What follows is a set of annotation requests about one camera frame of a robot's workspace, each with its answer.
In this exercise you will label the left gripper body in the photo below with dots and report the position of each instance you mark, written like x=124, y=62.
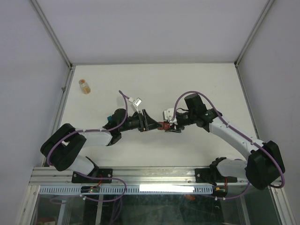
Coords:
x=136, y=122

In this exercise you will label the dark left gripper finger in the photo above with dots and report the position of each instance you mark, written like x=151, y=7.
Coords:
x=151, y=126
x=146, y=118

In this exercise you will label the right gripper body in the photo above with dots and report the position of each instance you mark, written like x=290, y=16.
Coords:
x=183, y=119

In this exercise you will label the red pill box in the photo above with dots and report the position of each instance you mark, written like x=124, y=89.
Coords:
x=164, y=126

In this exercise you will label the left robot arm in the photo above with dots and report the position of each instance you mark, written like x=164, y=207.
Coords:
x=63, y=147

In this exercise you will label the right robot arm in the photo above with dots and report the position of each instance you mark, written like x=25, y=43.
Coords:
x=262, y=163

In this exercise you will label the small glass vial orange pills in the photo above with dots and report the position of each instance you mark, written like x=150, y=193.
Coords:
x=84, y=86

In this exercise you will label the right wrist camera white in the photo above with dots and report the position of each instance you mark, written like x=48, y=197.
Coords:
x=168, y=116

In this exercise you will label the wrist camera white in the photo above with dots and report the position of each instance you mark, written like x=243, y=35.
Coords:
x=136, y=102
x=168, y=116

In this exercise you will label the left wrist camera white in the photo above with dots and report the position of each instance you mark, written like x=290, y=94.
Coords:
x=136, y=102

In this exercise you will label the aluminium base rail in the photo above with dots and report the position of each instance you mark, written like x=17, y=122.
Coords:
x=130, y=175

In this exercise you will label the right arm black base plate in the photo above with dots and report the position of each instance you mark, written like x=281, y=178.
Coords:
x=208, y=175

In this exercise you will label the aluminium frame post right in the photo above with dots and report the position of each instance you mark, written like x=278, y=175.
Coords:
x=265, y=11

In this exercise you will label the aluminium frame post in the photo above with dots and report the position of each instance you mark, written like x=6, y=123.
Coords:
x=47, y=26
x=265, y=11

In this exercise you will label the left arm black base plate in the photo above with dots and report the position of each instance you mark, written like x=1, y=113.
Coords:
x=102, y=175

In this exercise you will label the aluminium frame post left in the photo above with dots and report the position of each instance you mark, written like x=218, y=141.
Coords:
x=47, y=26

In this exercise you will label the grey slotted cable duct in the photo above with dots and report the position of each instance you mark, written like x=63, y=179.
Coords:
x=145, y=189

